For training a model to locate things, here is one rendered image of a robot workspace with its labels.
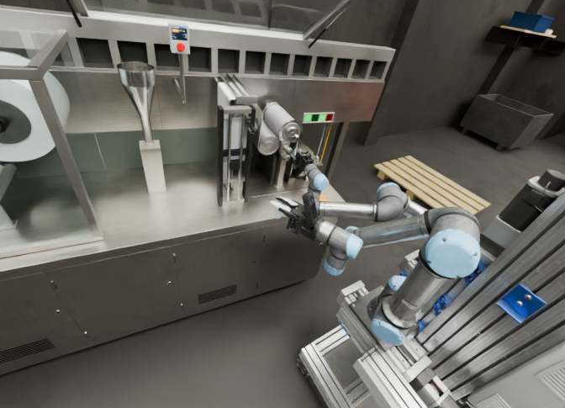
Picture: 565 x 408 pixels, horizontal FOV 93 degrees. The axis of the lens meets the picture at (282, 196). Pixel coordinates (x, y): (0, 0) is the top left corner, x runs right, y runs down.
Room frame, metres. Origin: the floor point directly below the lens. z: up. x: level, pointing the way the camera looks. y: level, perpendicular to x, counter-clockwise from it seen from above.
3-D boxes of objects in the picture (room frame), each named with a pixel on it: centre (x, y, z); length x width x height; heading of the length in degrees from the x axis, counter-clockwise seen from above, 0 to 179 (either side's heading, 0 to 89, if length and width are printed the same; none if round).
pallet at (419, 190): (3.15, -1.90, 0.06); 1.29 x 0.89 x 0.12; 37
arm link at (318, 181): (1.20, -0.17, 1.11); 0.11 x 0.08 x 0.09; 31
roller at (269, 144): (1.45, 0.19, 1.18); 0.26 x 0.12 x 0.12; 31
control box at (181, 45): (1.14, 0.51, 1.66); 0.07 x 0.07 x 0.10; 30
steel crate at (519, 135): (5.68, -4.08, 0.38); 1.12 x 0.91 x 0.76; 38
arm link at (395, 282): (0.66, -0.54, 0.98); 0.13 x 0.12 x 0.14; 154
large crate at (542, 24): (5.75, -3.52, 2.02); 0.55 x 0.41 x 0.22; 128
